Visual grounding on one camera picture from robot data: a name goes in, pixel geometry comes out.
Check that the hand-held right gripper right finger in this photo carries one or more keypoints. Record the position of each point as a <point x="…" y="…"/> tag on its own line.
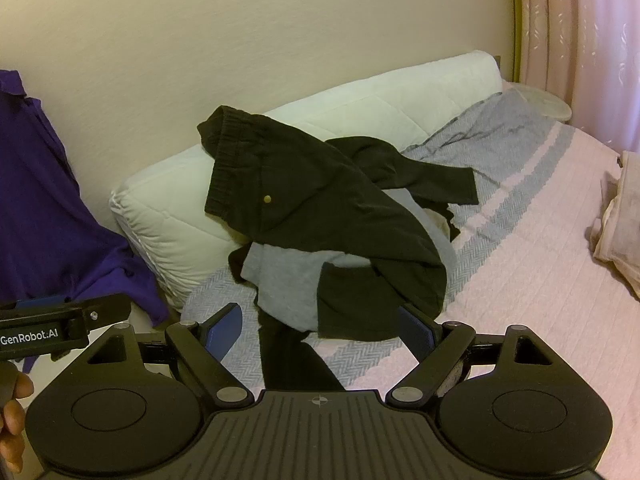
<point x="415" y="331"/>

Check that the person's left hand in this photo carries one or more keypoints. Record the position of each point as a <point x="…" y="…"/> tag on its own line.
<point x="12" y="425"/>

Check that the pink sheer curtain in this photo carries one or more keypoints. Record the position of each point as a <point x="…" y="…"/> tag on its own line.
<point x="580" y="35"/>

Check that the dark green shorts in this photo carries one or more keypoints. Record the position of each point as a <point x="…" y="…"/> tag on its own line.
<point x="310" y="195"/>

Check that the purple shirt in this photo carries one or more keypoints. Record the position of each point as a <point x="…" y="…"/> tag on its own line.
<point x="40" y="185"/>

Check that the black cloth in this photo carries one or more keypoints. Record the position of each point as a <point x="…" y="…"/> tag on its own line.
<point x="285" y="355"/>

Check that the grey t-shirt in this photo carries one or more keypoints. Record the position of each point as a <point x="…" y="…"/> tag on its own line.
<point x="285" y="280"/>

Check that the white quilted pillow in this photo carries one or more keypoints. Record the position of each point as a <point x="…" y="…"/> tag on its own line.
<point x="165" y="210"/>

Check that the beige pillow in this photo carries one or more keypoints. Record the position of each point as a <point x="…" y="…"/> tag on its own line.
<point x="622" y="240"/>

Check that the white round object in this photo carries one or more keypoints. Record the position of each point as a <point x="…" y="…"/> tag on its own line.
<point x="545" y="102"/>

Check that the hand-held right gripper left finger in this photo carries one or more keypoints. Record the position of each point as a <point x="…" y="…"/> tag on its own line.
<point x="225" y="330"/>

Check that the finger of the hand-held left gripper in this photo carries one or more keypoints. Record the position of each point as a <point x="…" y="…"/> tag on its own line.
<point x="107" y="310"/>
<point x="40" y="304"/>

